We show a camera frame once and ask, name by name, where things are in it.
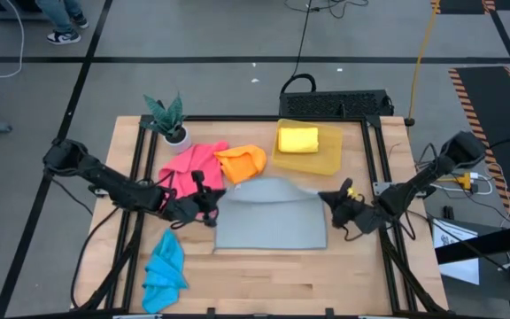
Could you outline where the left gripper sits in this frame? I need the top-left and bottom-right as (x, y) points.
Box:
(165, 170), (228, 229)

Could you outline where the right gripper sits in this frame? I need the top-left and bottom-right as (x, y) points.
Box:
(317, 177), (388, 235)

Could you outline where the pink microfiber towel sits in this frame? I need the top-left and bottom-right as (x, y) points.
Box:
(158, 140), (230, 201)

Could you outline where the grey microfiber towel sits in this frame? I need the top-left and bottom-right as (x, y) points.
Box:
(212, 176), (328, 254)

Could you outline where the yellow microfiber towel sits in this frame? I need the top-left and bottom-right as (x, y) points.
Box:
(277, 127), (321, 155)

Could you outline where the orange microfiber towel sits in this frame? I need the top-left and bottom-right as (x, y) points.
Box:
(213, 144), (268, 186)

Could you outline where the blue microfiber towel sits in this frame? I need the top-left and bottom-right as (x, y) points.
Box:
(142, 229), (190, 315)

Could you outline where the yellow translucent plastic bin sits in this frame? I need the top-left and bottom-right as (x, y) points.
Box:
(271, 118), (344, 176)

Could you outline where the snake plant in white pot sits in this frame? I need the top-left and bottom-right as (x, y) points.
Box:
(142, 91), (193, 155)

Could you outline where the black perforated computer case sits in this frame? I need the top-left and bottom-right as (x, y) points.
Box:
(278, 89), (395, 120)

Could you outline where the yellow power adapter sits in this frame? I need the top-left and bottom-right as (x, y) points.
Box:
(448, 172), (473, 190)

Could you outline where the white paper sheet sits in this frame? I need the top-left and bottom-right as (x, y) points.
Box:
(431, 218), (481, 285)

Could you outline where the black stand bar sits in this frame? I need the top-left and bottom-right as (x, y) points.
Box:
(434, 220), (510, 266)

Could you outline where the large hazard striped floor mat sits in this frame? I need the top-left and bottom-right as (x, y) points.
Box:
(448, 66), (510, 226)

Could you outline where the small hazard striped floor mat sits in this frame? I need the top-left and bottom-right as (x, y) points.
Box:
(430, 0), (497, 15)

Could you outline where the person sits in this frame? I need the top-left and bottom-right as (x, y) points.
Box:
(35, 0), (90, 46)

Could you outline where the black aluminium table frame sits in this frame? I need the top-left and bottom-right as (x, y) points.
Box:
(71, 113), (449, 319)

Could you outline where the black hanging cable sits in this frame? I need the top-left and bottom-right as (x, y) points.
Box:
(280, 0), (318, 95)

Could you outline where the yellow hanging cable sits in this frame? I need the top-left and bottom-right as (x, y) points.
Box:
(404, 0), (441, 128)

